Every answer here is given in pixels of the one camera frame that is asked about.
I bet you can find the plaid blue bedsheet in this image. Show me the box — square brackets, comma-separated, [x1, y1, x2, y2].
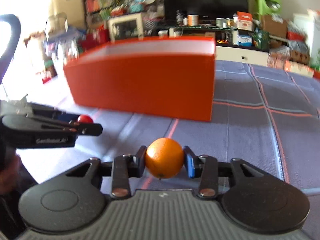
[49, 60, 320, 196]

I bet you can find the orange white medicine box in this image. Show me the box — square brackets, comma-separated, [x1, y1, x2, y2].
[236, 11, 253, 31]

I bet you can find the bookshelf with books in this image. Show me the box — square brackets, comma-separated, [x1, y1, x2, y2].
[84, 0, 114, 28]

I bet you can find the white tv cabinet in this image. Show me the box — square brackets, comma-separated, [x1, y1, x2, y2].
[216, 46, 268, 67]

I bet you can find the brown cardboard box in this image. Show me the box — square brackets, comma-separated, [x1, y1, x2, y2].
[261, 15, 287, 38]

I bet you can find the white mini fridge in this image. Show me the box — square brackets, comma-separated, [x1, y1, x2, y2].
[293, 11, 320, 69]

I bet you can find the white microwave cabinet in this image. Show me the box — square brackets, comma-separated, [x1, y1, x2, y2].
[107, 12, 144, 42]

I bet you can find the red tomato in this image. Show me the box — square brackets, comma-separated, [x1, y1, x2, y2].
[77, 114, 94, 124]

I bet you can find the orange cardboard box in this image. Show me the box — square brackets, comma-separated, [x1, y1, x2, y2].
[63, 36, 216, 121]

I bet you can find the large orange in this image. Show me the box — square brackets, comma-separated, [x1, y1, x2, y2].
[145, 138, 184, 179]

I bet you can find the black cable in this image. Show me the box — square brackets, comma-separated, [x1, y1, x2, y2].
[0, 13, 22, 66]

